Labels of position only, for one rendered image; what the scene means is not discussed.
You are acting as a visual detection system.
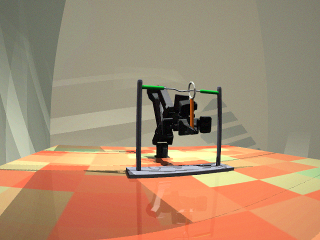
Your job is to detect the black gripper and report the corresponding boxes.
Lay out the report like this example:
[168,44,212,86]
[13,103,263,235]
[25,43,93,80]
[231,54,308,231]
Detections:
[161,115,212,137]

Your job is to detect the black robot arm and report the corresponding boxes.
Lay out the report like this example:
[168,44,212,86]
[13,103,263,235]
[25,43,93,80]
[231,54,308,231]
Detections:
[146,89,190,158]

